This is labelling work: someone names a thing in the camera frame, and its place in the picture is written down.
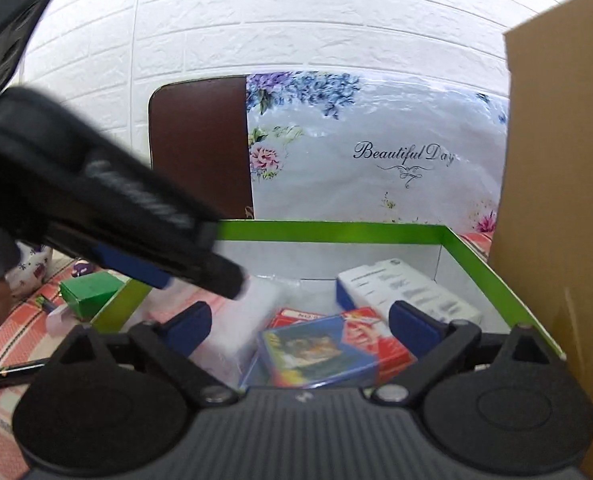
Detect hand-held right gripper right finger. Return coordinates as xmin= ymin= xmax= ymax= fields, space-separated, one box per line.
xmin=373 ymin=300 xmax=568 ymax=408

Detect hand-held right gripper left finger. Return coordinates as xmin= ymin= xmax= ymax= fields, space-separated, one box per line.
xmin=51 ymin=301 xmax=240 ymax=408

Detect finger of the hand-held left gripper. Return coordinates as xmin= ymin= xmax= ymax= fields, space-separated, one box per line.
xmin=46 ymin=230 xmax=246 ymax=301
xmin=90 ymin=244 xmax=176 ymax=291

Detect small green box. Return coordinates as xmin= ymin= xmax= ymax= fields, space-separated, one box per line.
xmin=59 ymin=270 xmax=130 ymax=323

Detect clear plastic bag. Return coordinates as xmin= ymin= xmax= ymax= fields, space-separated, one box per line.
xmin=190 ymin=272 xmax=308 ymax=392

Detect green-rimmed cardboard box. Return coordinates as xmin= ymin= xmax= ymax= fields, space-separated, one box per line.
xmin=94 ymin=219 xmax=568 ymax=392

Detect red printed box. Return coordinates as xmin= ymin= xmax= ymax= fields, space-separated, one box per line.
xmin=268 ymin=307 xmax=418 ymax=387

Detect white and blue medicine box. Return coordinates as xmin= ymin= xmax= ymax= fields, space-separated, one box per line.
xmin=336 ymin=258 xmax=483 ymax=335

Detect clear plastic wrapper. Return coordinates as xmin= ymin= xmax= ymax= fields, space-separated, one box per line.
xmin=45 ymin=304 xmax=80 ymax=336

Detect blue picture card box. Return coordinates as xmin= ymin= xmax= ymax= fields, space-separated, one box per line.
xmin=240 ymin=314 xmax=380 ymax=392

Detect white floral pouch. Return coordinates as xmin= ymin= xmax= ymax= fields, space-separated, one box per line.
xmin=5 ymin=241 xmax=53 ymax=302

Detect dark brown wooden panel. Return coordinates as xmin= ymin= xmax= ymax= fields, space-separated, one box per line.
xmin=148 ymin=75 xmax=255 ymax=221

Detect black and blue pen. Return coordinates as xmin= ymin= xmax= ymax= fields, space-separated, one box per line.
xmin=0 ymin=357 xmax=50 ymax=392

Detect brown cardboard panel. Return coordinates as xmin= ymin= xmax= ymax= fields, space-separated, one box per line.
xmin=487 ymin=0 xmax=593 ymax=480

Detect white floral bedding bag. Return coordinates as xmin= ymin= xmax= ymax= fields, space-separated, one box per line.
xmin=245 ymin=71 xmax=511 ymax=235

